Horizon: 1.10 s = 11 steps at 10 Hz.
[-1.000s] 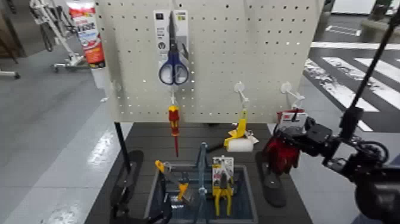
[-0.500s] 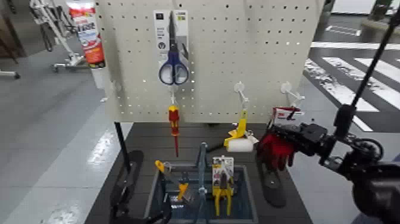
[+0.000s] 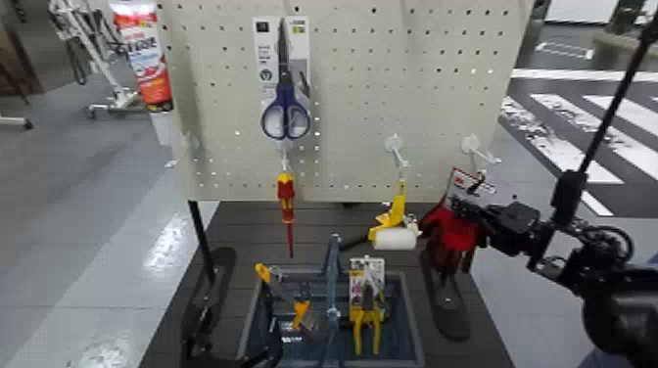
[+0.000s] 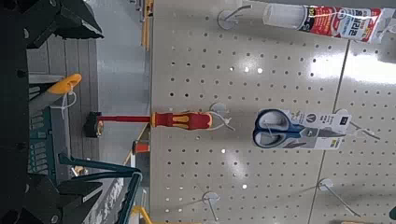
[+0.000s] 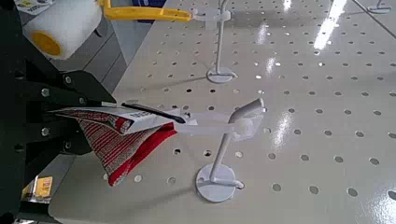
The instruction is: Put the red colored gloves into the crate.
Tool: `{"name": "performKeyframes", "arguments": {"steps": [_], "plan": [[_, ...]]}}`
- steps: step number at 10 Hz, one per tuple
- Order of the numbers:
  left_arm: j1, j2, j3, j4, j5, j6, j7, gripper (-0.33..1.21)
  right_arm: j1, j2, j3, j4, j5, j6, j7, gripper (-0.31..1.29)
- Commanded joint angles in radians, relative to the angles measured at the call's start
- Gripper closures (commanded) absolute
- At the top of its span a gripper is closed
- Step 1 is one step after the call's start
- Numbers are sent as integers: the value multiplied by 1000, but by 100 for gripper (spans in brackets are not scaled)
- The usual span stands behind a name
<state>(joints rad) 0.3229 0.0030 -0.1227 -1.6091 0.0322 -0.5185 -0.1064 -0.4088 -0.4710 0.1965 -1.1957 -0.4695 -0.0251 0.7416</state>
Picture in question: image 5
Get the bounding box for red gloves with card label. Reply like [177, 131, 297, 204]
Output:
[49, 104, 199, 188]

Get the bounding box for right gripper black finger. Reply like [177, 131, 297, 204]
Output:
[0, 0, 118, 115]
[0, 112, 94, 224]

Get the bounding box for yellow red label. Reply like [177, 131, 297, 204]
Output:
[21, 175, 54, 203]

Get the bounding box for yellow handled white paint roller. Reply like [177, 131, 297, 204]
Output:
[13, 0, 194, 61]

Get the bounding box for beige perforated pegboard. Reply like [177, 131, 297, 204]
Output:
[48, 0, 396, 224]

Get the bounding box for white plastic pegboard hook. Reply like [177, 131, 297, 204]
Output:
[191, 0, 239, 84]
[174, 97, 269, 203]
[366, 0, 393, 15]

